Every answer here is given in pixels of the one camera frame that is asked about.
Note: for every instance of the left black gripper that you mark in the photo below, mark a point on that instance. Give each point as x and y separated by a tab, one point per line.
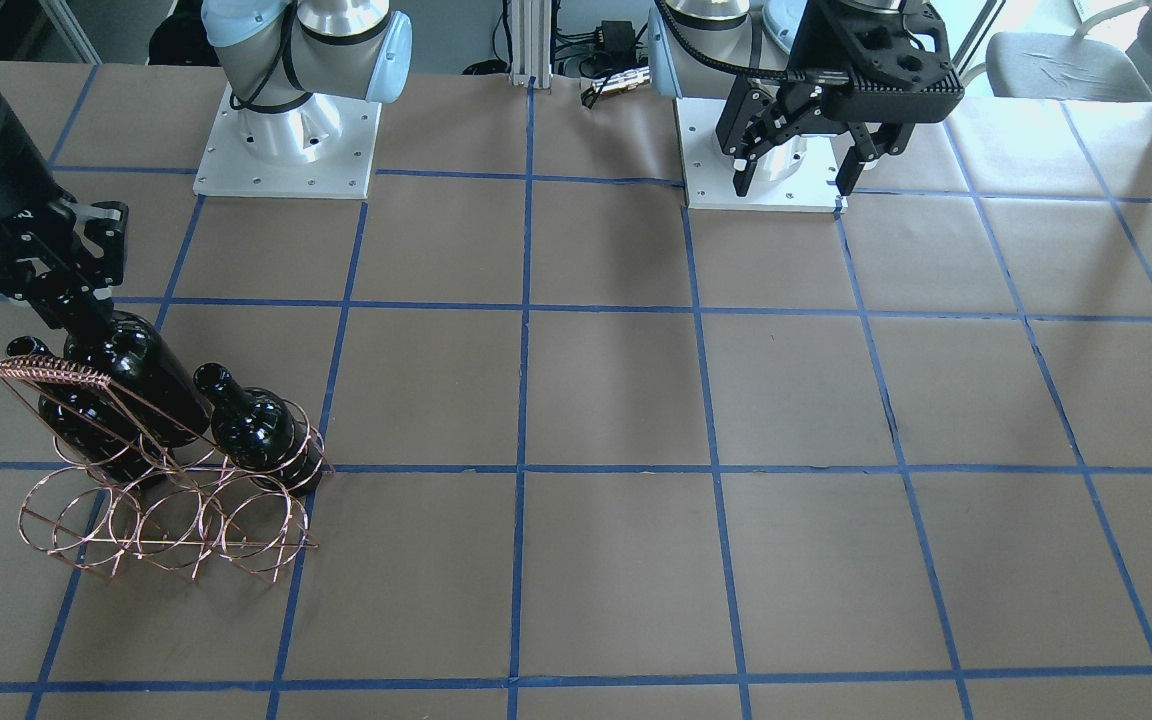
804	100

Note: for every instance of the black wine bottle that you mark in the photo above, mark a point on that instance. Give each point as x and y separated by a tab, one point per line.
147	376

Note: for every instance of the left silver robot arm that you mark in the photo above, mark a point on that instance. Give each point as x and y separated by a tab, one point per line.
698	48

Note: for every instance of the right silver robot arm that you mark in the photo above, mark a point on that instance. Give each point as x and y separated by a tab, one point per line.
306	82

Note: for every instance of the black bottle in basket end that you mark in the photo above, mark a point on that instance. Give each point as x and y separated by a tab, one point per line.
260	434

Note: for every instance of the black power adapter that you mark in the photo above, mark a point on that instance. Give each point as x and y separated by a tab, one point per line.
616	38

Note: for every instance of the grey office chair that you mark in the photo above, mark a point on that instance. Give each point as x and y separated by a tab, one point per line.
1072	67

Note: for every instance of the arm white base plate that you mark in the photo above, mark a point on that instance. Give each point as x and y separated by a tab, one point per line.
797	176
322	150

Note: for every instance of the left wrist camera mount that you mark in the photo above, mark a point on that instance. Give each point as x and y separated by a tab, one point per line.
897	63

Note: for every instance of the black bottle under basket handle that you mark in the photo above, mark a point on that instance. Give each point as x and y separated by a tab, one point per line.
98	433

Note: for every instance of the copper wire wine basket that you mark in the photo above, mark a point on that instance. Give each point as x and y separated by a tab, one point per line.
141	503

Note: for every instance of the aluminium frame post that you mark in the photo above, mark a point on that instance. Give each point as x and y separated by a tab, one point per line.
530	34

